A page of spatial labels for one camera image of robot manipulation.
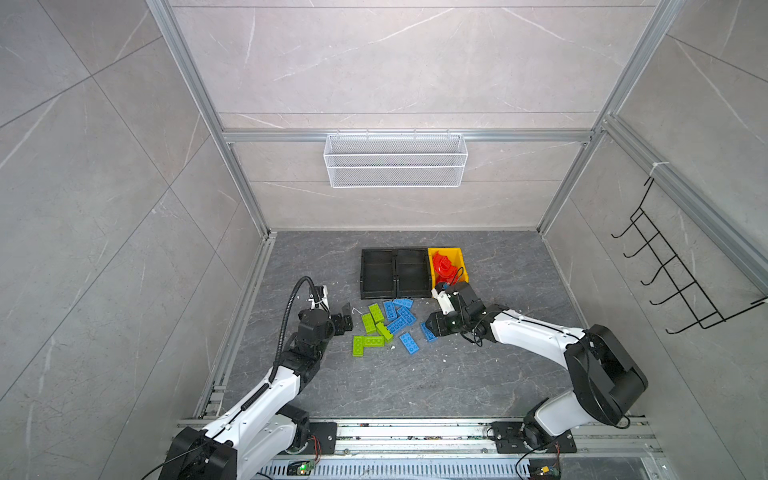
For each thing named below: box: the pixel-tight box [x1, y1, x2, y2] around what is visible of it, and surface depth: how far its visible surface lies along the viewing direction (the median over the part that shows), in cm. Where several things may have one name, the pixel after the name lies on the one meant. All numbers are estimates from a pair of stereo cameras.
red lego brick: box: [432, 251, 458, 285], surface depth 103 cm
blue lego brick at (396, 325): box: [386, 316, 407, 335], surface depth 95 cm
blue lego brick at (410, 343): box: [399, 332, 420, 355], surface depth 90 cm
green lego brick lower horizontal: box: [363, 336, 385, 348], surface depth 92 cm
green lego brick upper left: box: [362, 313, 377, 334], surface depth 94 cm
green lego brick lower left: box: [352, 336, 364, 357], surface depth 91 cm
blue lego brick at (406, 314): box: [396, 306, 416, 324], surface depth 97 cm
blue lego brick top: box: [392, 298, 414, 310], surface depth 100 cm
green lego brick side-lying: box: [375, 322, 394, 343], surface depth 92 cm
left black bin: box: [360, 249, 397, 300], surface depth 106 cm
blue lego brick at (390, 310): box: [383, 300, 399, 321], surface depth 97 cm
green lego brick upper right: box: [368, 303, 385, 324], surface depth 97 cm
